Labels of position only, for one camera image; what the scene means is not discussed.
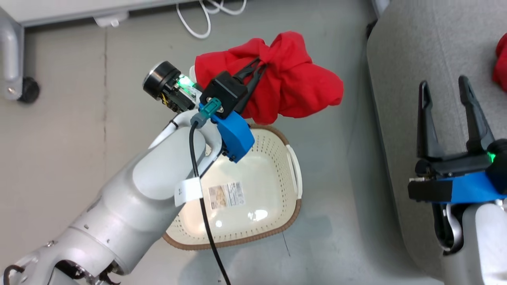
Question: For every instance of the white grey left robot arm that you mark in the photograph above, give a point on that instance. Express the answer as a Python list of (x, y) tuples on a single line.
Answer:
[(130, 206)]

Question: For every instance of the grey partition foot with caster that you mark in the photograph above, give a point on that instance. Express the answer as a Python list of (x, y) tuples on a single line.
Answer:
[(10, 55)]

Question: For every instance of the black caster wheel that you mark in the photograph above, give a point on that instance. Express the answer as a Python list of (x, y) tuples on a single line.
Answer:
[(29, 90)]

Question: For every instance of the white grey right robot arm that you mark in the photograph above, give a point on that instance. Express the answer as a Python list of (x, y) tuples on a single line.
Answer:
[(483, 245)]

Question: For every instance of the grey fabric sofa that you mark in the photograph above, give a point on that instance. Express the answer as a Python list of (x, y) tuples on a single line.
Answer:
[(443, 47)]

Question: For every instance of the red and white garment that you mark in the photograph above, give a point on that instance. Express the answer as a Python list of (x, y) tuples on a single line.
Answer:
[(293, 79)]

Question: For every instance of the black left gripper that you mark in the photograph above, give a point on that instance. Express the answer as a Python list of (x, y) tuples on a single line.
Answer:
[(166, 81)]

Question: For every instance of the white power adapter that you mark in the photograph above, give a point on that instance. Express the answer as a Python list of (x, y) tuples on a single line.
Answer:
[(111, 19)]

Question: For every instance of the large white partition panel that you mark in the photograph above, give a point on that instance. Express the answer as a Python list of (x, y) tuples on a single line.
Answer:
[(79, 8)]

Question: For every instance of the cream perforated laundry basket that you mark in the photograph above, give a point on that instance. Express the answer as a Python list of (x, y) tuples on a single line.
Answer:
[(253, 174)]

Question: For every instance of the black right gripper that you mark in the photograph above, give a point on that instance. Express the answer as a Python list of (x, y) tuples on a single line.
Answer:
[(455, 166)]

